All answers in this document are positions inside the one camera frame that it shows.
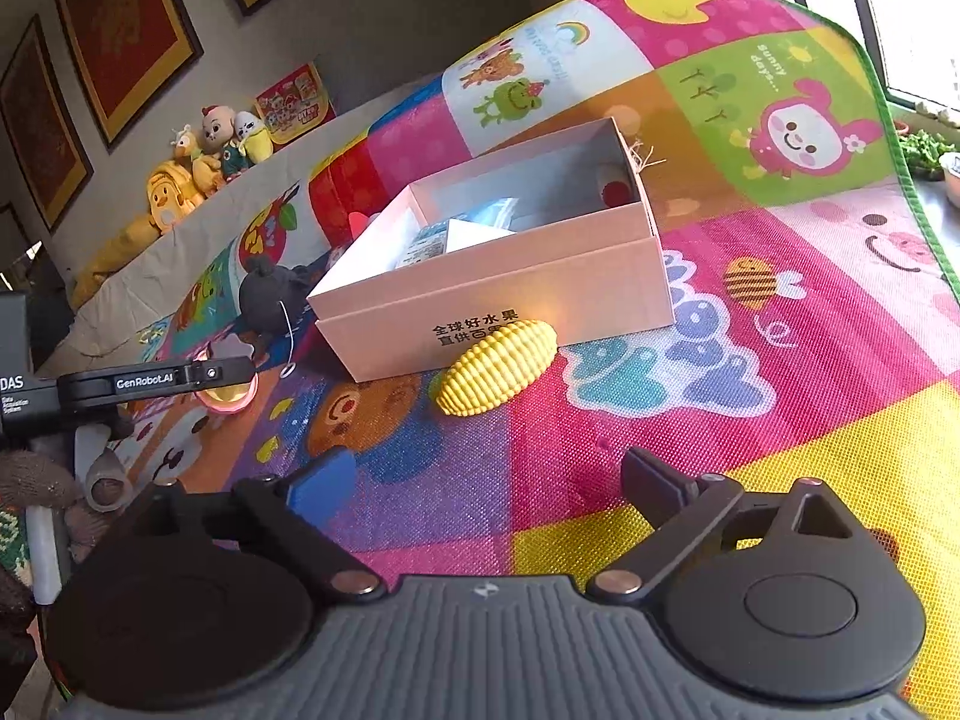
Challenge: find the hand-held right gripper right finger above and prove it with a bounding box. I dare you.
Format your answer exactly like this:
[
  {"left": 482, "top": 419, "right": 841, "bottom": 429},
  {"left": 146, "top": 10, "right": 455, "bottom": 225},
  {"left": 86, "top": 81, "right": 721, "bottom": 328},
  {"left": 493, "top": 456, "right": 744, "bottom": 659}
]
[{"left": 585, "top": 448, "right": 857, "bottom": 605}]

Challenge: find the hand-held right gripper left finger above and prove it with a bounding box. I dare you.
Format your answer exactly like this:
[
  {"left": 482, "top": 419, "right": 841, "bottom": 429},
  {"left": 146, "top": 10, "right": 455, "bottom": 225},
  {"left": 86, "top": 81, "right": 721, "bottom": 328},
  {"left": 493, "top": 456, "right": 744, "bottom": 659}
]
[{"left": 112, "top": 446, "right": 380, "bottom": 605}]

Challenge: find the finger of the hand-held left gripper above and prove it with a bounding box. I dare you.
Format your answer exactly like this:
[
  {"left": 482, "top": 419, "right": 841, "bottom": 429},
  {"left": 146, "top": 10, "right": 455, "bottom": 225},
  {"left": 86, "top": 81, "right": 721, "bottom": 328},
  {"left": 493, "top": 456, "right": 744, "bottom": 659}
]
[{"left": 191, "top": 358, "right": 257, "bottom": 395}]

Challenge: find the round pink toy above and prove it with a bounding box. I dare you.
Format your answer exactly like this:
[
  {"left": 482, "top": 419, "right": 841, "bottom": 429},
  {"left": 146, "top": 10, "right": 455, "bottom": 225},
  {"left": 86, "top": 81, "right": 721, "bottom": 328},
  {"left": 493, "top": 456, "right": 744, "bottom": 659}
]
[{"left": 189, "top": 375, "right": 261, "bottom": 416}]

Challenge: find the dark grey plush toy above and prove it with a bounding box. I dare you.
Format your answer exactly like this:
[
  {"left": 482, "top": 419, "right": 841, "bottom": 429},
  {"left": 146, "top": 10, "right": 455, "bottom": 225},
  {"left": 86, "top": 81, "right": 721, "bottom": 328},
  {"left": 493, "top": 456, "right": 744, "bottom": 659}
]
[{"left": 238, "top": 255, "right": 322, "bottom": 378}]

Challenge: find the yellow corn toy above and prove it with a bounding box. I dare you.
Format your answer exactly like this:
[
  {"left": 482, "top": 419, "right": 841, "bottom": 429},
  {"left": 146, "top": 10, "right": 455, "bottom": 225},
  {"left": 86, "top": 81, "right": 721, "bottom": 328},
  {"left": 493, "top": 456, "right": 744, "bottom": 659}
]
[{"left": 435, "top": 319, "right": 560, "bottom": 416}]

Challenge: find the pink cardboard box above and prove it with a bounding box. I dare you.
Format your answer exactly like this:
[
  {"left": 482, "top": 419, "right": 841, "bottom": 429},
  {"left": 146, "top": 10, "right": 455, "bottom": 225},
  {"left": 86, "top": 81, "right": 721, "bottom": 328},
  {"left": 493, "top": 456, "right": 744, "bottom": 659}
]
[{"left": 306, "top": 118, "right": 674, "bottom": 383}]

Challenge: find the blue white wipes packet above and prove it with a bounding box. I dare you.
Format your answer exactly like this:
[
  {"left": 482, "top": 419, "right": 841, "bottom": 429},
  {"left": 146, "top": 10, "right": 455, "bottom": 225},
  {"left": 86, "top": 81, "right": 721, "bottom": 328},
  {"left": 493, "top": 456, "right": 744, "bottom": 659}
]
[{"left": 390, "top": 197, "right": 518, "bottom": 271}]

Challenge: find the person's left hand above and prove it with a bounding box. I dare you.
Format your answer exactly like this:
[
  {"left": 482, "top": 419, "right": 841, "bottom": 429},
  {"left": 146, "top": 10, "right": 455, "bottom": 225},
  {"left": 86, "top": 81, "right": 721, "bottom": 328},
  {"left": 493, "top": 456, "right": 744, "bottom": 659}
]
[{"left": 0, "top": 420, "right": 134, "bottom": 548}]

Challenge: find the colourful cartoon play mat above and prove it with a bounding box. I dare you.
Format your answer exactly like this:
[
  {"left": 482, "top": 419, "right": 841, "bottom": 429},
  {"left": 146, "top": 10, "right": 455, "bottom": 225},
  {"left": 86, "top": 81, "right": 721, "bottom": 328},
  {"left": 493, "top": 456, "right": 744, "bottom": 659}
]
[{"left": 45, "top": 0, "right": 960, "bottom": 702}]

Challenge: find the long yellow plush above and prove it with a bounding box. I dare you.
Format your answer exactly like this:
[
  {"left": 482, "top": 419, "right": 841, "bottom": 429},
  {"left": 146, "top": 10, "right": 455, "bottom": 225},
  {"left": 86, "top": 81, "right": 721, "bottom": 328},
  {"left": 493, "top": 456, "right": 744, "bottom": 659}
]
[{"left": 71, "top": 214, "right": 162, "bottom": 308}]

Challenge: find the yellow duck plush backpack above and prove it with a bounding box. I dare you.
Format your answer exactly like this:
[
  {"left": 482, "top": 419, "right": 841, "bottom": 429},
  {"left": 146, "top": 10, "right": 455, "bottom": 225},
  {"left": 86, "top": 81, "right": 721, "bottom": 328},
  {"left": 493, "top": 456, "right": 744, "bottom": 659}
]
[{"left": 146, "top": 161, "right": 207, "bottom": 233}]

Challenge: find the small yellow duck plush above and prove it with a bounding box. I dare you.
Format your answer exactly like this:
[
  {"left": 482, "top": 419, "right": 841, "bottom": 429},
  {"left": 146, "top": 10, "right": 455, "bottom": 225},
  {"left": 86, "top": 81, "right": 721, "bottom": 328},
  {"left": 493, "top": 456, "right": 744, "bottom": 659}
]
[{"left": 171, "top": 126, "right": 226, "bottom": 192}]

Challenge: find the big-headed doll plush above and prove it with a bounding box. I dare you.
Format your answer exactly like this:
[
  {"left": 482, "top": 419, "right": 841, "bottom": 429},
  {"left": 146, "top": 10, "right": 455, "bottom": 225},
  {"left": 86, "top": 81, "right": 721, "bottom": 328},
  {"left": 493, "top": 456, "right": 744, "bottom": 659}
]
[{"left": 199, "top": 106, "right": 248, "bottom": 181}]

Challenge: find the white yellow banana plush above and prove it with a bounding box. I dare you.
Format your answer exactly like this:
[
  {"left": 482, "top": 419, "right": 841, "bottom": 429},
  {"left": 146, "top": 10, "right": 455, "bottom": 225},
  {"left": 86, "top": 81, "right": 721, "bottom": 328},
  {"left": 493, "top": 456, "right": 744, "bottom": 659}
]
[{"left": 236, "top": 112, "right": 272, "bottom": 164}]

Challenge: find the red toy package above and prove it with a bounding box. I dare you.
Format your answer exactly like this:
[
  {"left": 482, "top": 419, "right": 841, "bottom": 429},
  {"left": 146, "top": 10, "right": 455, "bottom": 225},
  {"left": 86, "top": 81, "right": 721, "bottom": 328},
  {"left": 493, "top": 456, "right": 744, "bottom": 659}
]
[{"left": 255, "top": 61, "right": 336, "bottom": 145}]

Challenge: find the green potted plant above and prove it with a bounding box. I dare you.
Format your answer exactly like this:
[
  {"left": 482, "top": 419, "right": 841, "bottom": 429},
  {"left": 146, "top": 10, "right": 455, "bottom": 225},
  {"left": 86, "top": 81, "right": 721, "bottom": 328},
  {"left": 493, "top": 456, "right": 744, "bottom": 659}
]
[{"left": 896, "top": 127, "right": 960, "bottom": 181}]

